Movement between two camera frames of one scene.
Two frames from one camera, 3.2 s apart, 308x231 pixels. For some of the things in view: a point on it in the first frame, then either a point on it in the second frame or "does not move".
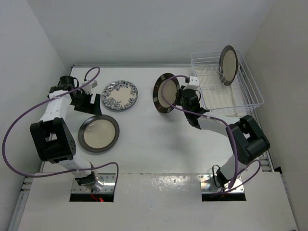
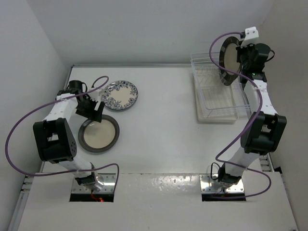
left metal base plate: [109, 186] does not move
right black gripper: [178, 95] → [239, 50]
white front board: [155, 202] does not move
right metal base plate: [207, 185] does not move
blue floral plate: [119, 95] does not move
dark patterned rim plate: [170, 93] → [228, 59]
